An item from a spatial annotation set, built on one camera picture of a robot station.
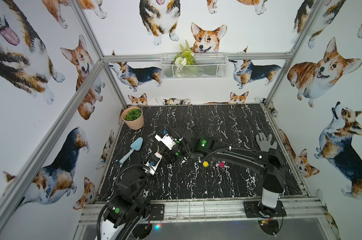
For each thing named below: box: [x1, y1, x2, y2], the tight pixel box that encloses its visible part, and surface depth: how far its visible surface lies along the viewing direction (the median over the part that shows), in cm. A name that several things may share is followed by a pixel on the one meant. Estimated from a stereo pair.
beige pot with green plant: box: [121, 106, 145, 131], surface depth 102 cm
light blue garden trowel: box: [119, 137, 144, 164], surface depth 100 cm
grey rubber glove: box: [256, 132, 278, 152], surface depth 100 cm
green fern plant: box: [174, 40, 196, 66], surface depth 84 cm
